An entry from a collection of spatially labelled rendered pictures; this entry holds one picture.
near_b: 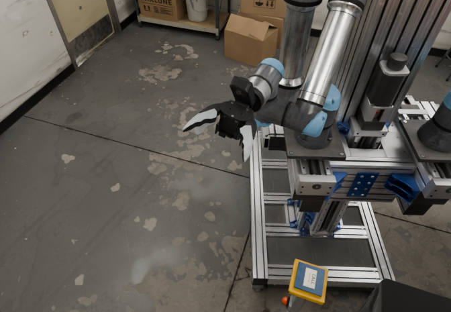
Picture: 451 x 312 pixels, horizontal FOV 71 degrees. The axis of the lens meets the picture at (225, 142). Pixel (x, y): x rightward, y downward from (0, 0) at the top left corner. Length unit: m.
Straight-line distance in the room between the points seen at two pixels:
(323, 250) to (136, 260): 1.26
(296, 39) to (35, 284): 2.23
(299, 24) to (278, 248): 1.51
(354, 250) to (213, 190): 1.13
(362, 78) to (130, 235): 1.90
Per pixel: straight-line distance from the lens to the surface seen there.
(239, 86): 0.67
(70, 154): 3.19
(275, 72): 0.86
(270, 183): 2.43
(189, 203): 2.57
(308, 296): 1.30
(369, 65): 1.32
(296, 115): 0.89
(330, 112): 1.17
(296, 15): 1.03
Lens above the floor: 2.16
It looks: 47 degrees down
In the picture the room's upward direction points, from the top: straight up
